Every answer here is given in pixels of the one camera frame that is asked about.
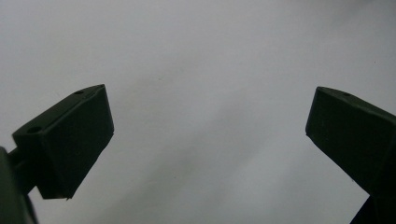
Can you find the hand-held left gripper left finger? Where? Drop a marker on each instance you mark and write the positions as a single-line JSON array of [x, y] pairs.
[[68, 146]]

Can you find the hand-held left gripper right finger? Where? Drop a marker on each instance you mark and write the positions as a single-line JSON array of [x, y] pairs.
[[358, 140]]

